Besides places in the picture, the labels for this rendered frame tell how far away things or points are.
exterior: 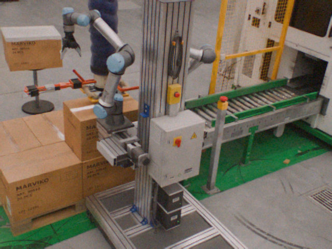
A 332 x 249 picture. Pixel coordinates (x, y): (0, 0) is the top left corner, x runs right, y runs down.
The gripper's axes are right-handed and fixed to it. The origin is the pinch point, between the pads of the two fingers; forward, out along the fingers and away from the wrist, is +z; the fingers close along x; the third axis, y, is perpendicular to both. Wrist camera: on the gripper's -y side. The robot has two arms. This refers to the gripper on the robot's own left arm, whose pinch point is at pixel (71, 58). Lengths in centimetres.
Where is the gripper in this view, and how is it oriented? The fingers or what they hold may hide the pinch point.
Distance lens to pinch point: 316.6
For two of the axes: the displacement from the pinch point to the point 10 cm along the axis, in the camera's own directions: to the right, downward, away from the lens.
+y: -5.6, -4.4, 7.1
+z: -0.7, 8.7, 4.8
